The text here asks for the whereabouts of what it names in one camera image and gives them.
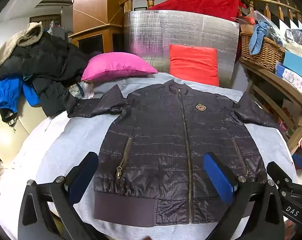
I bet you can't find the dark quilted zip jacket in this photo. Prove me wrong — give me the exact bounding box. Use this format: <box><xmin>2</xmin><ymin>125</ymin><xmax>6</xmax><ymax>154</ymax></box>
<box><xmin>66</xmin><ymin>79</ymin><xmax>281</xmax><ymax>227</ymax></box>

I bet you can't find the blue jacket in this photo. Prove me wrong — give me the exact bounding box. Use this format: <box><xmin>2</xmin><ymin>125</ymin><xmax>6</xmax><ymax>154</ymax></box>
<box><xmin>0</xmin><ymin>77</ymin><xmax>41</xmax><ymax>114</ymax></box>

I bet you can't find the pink pillow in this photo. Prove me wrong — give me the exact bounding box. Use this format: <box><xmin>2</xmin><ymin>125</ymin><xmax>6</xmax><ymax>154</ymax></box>
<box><xmin>81</xmin><ymin>52</ymin><xmax>158</xmax><ymax>82</ymax></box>

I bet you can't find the white printed box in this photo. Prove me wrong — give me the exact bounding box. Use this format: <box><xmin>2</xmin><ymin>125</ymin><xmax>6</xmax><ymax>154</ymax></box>
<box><xmin>276</xmin><ymin>62</ymin><xmax>302</xmax><ymax>98</ymax></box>

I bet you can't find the black jacket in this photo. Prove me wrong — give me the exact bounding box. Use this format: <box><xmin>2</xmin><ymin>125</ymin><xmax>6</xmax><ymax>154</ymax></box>
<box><xmin>0</xmin><ymin>31</ymin><xmax>94</xmax><ymax>117</ymax></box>

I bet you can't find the light blue cloth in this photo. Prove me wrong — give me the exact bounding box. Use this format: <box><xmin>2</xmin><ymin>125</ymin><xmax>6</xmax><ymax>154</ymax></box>
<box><xmin>249</xmin><ymin>21</ymin><xmax>273</xmax><ymax>55</ymax></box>

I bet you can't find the cream sofa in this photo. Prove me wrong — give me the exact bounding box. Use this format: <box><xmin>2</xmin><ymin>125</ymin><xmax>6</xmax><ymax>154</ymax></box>
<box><xmin>0</xmin><ymin>100</ymin><xmax>50</xmax><ymax>168</ymax></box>

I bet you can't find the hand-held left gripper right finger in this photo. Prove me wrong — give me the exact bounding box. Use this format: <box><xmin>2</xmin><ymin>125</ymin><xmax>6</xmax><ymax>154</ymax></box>
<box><xmin>203</xmin><ymin>152</ymin><xmax>285</xmax><ymax>240</ymax></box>

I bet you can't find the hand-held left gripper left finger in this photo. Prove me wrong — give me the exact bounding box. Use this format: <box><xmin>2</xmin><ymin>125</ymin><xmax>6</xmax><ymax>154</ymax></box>
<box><xmin>18</xmin><ymin>151</ymin><xmax>102</xmax><ymax>240</ymax></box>

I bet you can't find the beige fleece jacket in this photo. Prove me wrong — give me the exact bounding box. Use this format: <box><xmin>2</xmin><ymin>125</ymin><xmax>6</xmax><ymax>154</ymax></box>
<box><xmin>0</xmin><ymin>22</ymin><xmax>44</xmax><ymax>85</ymax></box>

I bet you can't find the blue box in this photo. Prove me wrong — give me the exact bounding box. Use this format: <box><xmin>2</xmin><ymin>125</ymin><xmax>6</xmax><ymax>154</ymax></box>
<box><xmin>283</xmin><ymin>51</ymin><xmax>302</xmax><ymax>84</ymax></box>

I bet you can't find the grey blanket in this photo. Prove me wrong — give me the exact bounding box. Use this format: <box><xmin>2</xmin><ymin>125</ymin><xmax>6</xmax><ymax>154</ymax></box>
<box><xmin>13</xmin><ymin>72</ymin><xmax>295</xmax><ymax>240</ymax></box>

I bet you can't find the red blanket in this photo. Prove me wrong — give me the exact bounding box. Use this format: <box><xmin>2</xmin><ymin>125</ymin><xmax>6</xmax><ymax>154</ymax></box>
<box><xmin>148</xmin><ymin>0</ymin><xmax>247</xmax><ymax>22</ymax></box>

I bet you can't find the wooden cabinet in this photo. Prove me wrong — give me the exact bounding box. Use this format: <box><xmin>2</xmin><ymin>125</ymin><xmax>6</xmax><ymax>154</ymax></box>
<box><xmin>68</xmin><ymin>0</ymin><xmax>125</xmax><ymax>55</ymax></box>

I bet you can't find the red pillow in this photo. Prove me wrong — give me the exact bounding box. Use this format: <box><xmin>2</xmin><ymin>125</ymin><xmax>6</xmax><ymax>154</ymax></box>
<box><xmin>169</xmin><ymin>44</ymin><xmax>220</xmax><ymax>87</ymax></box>

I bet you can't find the wooden shelf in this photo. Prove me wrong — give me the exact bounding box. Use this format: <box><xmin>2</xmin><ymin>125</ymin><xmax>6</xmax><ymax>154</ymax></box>
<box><xmin>238</xmin><ymin>55</ymin><xmax>302</xmax><ymax>155</ymax></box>

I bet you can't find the wicker basket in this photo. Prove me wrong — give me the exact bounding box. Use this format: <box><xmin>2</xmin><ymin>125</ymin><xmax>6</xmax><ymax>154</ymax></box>
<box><xmin>240</xmin><ymin>31</ymin><xmax>286</xmax><ymax>73</ymax></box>

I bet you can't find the silver insulation mat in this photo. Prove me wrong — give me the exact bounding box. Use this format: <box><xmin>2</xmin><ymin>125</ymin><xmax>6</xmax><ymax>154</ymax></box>
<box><xmin>123</xmin><ymin>9</ymin><xmax>240</xmax><ymax>89</ymax></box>

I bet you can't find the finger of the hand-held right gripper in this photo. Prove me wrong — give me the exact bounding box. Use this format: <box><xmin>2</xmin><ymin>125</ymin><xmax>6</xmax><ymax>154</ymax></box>
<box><xmin>267</xmin><ymin>162</ymin><xmax>295</xmax><ymax>195</ymax></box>

